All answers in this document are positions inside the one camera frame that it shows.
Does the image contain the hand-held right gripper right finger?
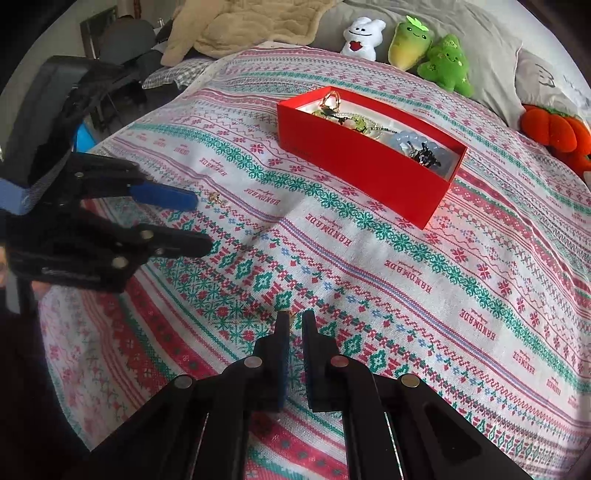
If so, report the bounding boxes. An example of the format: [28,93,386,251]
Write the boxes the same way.
[301,309,532,480]

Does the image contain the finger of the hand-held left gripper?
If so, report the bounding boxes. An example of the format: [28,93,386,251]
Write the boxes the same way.
[73,154,200,213]
[80,216,214,271]

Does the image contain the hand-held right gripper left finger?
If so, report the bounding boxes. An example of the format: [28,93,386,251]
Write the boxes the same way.
[88,311,291,480]

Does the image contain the red jewelry box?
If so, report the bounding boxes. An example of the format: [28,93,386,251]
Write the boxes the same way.
[276,85,470,230]

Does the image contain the gold ring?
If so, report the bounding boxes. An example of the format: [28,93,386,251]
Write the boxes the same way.
[320,91,345,114]

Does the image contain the light green beaded bracelet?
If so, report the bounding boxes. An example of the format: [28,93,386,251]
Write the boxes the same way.
[313,108,385,140]

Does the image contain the pale blue beaded bracelet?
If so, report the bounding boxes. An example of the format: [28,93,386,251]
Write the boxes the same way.
[385,130,456,175]

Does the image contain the black hair claw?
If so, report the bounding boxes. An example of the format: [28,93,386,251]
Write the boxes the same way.
[408,142,443,168]

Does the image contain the grey checkered sheet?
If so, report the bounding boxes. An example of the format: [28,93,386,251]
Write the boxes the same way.
[141,59,219,91]

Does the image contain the printed blanket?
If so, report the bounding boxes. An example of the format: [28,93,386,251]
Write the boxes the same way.
[39,44,591,480]

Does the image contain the black chair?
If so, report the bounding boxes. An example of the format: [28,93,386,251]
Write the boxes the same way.
[79,6,163,136]

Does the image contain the beige fleece blanket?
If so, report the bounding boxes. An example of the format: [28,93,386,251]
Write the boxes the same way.
[160,0,345,66]

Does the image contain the white plush toy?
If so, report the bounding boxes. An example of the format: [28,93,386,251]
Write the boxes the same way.
[341,17,389,61]

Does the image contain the yellow green plush toy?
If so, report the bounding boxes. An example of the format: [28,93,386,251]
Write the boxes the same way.
[386,16,435,71]

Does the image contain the green tree plush toy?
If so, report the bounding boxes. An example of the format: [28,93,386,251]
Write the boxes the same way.
[417,34,475,98]

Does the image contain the orange pumpkin plush toy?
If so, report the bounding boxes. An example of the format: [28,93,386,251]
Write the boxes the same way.
[520,104,591,186]

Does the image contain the grey pillow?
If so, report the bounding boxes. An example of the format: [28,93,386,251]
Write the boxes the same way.
[318,0,523,131]

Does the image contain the grey patterned duvet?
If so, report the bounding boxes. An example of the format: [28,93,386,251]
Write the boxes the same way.
[514,46,591,121]

